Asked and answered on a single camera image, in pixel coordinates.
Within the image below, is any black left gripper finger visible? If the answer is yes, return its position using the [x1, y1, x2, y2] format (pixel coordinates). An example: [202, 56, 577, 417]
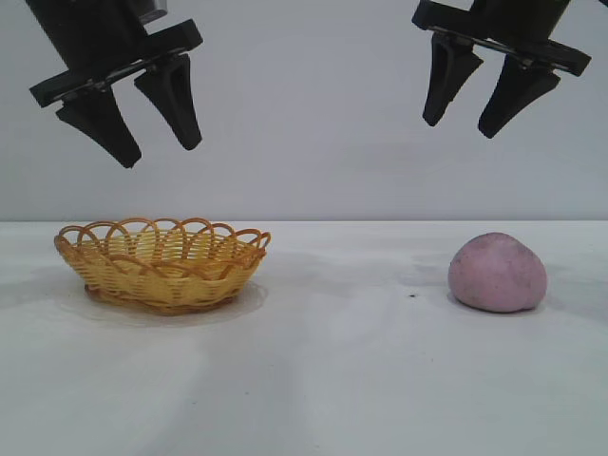
[133, 52, 204, 152]
[55, 87, 143, 170]

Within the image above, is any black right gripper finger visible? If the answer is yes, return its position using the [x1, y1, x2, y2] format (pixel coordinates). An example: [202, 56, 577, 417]
[477, 55, 561, 140]
[421, 35, 485, 127]

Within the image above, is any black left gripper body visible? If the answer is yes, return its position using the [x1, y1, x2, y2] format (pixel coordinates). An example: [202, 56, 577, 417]
[26, 0, 205, 108]

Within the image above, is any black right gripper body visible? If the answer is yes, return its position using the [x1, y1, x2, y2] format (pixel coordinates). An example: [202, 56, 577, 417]
[410, 0, 593, 77]

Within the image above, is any yellow woven wicker basket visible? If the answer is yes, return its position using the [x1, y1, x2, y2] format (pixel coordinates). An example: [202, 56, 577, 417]
[53, 217, 273, 317]

